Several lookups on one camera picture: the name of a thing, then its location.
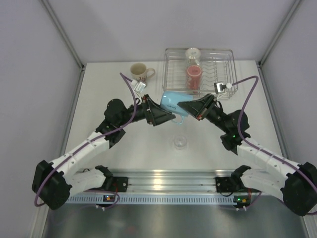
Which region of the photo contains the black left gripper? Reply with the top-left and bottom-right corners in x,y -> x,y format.
117,94 -> 175,127

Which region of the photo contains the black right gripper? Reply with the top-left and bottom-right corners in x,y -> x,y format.
178,94 -> 230,133

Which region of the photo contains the light blue mug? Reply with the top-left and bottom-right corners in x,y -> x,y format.
160,91 -> 194,125

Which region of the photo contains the pink ghost pattern mug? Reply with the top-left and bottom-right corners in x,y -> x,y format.
186,65 -> 203,90

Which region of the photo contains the white floral mug orange inside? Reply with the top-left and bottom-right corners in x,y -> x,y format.
185,48 -> 201,67

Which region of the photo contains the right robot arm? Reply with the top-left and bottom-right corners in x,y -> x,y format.
159,92 -> 317,216

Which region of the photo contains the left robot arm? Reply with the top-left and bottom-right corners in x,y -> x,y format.
32,94 -> 175,210

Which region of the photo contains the clear plastic cup centre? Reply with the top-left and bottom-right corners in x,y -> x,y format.
173,135 -> 187,150

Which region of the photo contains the beige coral pattern mug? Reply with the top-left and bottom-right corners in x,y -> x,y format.
130,62 -> 156,84

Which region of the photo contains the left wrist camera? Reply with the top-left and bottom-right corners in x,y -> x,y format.
131,80 -> 146,93

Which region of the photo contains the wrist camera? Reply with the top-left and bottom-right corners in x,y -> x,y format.
131,80 -> 146,93
214,82 -> 227,96

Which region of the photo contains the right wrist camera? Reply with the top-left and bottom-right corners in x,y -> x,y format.
214,82 -> 227,96

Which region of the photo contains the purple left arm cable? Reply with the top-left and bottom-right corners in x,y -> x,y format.
34,72 -> 139,208

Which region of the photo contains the metal wire dish rack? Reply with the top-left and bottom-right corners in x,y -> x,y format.
162,48 -> 238,99

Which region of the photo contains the aluminium mounting rail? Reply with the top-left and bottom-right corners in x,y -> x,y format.
41,168 -> 309,194

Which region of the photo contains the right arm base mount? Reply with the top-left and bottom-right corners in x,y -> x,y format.
215,177 -> 242,196

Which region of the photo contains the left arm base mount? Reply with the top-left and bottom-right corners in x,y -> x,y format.
103,177 -> 129,193

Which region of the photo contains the perforated cable duct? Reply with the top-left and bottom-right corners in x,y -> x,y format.
67,194 -> 237,205

